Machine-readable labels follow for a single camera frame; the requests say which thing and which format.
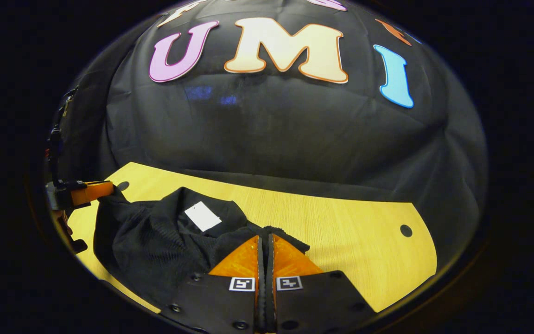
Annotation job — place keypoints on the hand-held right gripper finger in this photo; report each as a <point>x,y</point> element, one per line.
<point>261,301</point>
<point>270,301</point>

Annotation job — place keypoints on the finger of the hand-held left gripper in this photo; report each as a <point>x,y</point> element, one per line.
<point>93,192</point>

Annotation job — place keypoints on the black coat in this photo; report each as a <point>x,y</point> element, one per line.
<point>146,241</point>

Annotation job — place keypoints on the black backdrop cloth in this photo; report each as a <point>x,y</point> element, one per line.
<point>271,139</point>

